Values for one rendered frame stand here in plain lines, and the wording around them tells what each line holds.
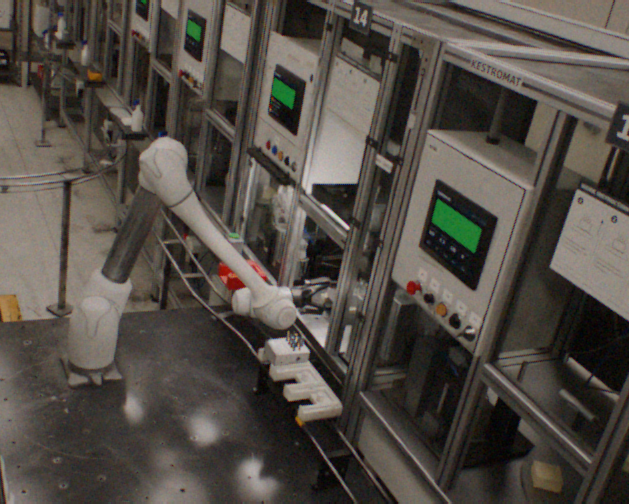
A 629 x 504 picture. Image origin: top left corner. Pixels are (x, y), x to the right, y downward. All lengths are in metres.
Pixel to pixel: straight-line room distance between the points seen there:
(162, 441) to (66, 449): 0.29
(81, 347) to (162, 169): 0.68
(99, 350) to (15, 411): 0.32
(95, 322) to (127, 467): 0.51
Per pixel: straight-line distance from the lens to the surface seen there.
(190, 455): 2.47
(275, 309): 2.45
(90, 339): 2.64
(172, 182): 2.43
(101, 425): 2.56
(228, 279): 2.90
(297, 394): 2.47
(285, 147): 2.85
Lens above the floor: 2.29
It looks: 24 degrees down
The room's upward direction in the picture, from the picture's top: 11 degrees clockwise
